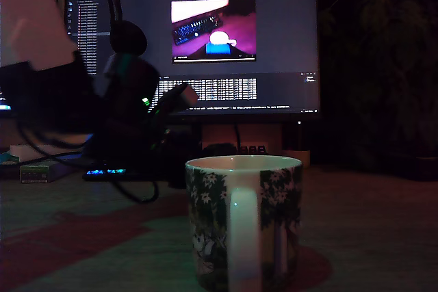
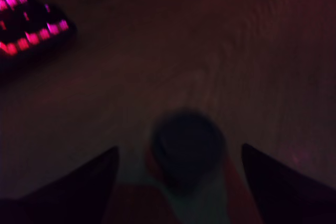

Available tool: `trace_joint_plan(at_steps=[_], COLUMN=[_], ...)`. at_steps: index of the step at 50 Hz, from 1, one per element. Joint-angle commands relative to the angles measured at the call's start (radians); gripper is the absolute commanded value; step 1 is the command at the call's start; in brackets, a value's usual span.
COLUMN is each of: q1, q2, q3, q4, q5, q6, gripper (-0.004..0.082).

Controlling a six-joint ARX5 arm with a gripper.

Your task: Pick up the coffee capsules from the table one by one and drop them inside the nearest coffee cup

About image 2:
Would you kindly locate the backlit black keyboard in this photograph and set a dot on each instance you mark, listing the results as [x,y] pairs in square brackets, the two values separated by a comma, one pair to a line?
[29,27]

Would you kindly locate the red patterned table mat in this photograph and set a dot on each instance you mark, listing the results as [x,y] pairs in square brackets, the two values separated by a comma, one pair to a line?
[168,208]

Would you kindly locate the dark coffee capsule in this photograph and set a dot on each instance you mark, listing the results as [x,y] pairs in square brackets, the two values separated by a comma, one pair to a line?
[189,150]

